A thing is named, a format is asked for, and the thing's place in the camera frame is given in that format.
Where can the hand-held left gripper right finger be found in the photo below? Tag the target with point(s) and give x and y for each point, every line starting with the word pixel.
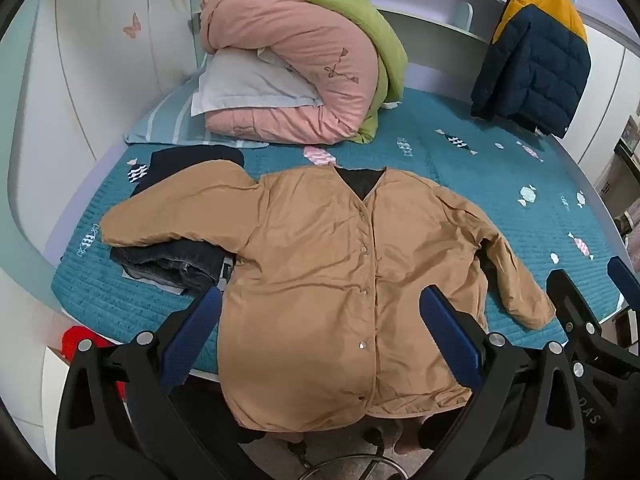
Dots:
pixel 450 340

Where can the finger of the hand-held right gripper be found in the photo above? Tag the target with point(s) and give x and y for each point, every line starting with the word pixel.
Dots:
pixel 570 305
pixel 622 280

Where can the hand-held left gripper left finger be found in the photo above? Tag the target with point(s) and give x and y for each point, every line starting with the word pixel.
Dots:
pixel 200 320

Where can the tan button-up jacket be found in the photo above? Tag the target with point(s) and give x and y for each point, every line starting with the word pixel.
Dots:
pixel 310 270

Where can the white striped folded garment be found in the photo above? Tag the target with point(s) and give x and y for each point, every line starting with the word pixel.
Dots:
pixel 227 267

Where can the person's left leg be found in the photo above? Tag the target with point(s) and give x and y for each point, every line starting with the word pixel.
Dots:
pixel 215 410

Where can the person's leg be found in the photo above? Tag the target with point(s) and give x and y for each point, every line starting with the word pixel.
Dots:
pixel 435 430
pixel 215 410

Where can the person's right leg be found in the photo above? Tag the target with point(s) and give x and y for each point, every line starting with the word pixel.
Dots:
pixel 435 430

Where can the red stool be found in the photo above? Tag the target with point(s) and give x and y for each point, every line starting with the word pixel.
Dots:
pixel 71 336

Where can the teal quilted bedspread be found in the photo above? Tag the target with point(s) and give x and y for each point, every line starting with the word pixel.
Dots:
pixel 450 210

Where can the dark shelf unit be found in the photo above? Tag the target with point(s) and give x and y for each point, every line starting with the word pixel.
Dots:
pixel 627 147

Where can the swivel chair base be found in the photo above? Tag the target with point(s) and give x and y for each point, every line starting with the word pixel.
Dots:
pixel 350 460

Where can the light blue striped pillow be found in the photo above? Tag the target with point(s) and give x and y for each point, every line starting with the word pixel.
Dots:
pixel 165 127

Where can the pale teal curved bed panel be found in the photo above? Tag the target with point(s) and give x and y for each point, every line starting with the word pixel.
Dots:
pixel 25 220

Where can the white wardrobe butterfly decals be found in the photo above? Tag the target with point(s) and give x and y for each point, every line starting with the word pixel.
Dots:
pixel 100 110

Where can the navy and yellow puffer jacket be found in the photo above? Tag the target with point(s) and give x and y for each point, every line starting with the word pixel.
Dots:
pixel 535 60

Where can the white pillow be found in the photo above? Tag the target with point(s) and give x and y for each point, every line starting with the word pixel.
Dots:
pixel 240 85

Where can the pink quilt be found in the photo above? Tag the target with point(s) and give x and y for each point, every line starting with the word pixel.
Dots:
pixel 310 50

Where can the green quilt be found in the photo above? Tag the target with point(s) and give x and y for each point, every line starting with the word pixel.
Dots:
pixel 360 15

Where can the white wall shelf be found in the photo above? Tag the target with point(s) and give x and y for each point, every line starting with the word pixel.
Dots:
pixel 430 22

